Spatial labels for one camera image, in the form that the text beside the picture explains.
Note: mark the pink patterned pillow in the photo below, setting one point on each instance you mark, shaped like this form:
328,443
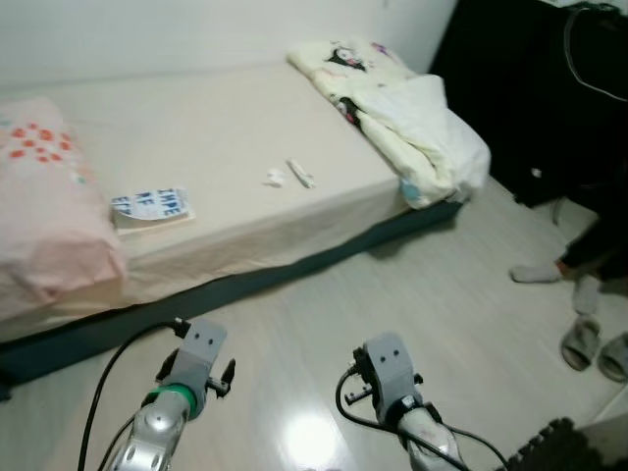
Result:
49,216

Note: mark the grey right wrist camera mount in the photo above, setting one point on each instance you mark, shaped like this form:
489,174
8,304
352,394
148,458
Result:
388,365

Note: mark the crumpled white tissue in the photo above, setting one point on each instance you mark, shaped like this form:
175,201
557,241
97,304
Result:
274,178

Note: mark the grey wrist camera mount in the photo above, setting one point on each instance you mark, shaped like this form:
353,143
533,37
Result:
201,353
388,365

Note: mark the black wardrobe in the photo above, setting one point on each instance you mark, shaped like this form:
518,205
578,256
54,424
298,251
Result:
520,98

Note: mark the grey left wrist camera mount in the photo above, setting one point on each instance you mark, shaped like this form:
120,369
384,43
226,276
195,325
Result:
201,353

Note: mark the white sheeted mattress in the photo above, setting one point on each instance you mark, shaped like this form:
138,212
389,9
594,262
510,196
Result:
226,137

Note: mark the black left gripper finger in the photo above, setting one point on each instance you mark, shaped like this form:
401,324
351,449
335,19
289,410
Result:
232,378
169,369

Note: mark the cream cartoon print blanket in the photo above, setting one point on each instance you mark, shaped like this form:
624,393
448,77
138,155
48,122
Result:
392,108

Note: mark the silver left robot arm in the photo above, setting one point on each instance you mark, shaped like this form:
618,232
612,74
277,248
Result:
147,432

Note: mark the white blue lettered book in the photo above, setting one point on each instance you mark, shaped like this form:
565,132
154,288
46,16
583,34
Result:
147,204

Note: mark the white stick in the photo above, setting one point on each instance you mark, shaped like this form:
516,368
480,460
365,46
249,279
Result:
300,174

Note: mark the black foam puzzle mat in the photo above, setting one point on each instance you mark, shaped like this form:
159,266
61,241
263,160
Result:
559,451

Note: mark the person in orange shirt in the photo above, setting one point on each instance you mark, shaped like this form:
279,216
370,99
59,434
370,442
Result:
599,245

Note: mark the teal bed base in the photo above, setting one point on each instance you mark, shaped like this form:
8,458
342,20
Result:
245,287

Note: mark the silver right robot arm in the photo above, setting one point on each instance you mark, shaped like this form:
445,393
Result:
432,437

